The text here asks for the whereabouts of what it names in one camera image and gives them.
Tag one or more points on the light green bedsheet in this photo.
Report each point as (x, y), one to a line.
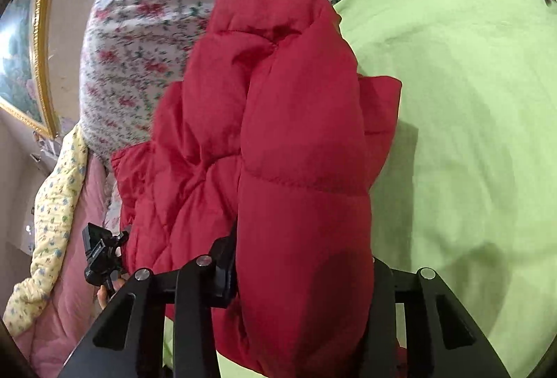
(461, 99)

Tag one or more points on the yellow printed blanket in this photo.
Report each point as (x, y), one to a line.
(52, 208)

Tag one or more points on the white red-flowered quilt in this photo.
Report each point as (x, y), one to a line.
(130, 56)

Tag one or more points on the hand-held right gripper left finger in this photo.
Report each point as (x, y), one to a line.
(224, 278)

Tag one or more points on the person's left hand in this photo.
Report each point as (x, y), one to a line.
(105, 296)

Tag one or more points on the gold framed painting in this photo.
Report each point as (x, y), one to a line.
(21, 69)

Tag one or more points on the pink blanket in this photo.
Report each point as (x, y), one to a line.
(74, 299)

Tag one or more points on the red quilted jacket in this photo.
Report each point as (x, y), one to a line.
(283, 143)

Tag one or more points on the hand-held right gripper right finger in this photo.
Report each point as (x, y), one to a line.
(380, 289)

